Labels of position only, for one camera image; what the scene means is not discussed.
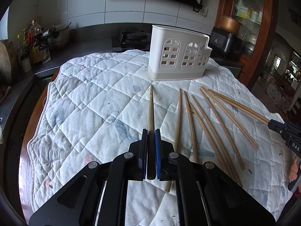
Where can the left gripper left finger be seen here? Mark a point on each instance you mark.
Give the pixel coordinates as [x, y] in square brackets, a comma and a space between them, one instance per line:
[129, 166]

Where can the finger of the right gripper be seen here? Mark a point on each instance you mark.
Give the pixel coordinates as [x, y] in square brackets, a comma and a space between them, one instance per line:
[278, 128]
[273, 123]

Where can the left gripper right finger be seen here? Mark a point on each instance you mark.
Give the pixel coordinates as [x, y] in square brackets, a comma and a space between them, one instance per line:
[173, 166]

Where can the wooden chopstick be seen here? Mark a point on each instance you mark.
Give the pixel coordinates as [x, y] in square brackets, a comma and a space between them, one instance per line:
[228, 160]
[240, 106]
[192, 130]
[212, 142]
[241, 164]
[178, 122]
[151, 156]
[233, 119]

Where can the person's right hand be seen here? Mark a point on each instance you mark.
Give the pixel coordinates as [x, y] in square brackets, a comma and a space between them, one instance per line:
[293, 176]

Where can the green cabinet door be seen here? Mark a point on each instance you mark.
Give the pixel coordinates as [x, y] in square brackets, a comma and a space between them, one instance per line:
[234, 68]

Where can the white quilted cloth mat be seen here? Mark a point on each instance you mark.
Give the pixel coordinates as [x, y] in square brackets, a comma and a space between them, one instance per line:
[98, 106]

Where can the copper coloured pot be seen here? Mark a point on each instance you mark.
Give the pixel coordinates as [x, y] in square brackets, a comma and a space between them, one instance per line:
[230, 25]

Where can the white plastic utensil holder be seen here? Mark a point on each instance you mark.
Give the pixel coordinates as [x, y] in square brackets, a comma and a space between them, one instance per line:
[177, 54]

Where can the wooden glass-door cabinet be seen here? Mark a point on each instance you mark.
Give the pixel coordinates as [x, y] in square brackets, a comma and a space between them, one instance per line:
[259, 20]

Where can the black gas stove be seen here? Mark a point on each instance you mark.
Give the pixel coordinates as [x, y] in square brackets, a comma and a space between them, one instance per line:
[131, 40]

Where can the white seasoning jar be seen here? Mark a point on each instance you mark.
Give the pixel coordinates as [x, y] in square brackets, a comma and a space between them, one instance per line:
[25, 63]

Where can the round wooden cutting board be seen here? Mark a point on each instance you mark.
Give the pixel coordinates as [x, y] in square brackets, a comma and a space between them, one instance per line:
[8, 60]

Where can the yellow-capped oil bottle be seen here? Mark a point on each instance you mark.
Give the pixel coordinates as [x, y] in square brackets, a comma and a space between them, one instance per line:
[20, 46]

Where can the white wall socket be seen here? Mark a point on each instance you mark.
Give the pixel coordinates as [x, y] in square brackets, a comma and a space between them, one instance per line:
[203, 12]

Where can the steel pot with handle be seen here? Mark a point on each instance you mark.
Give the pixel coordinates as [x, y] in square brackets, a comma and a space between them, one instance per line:
[57, 35]

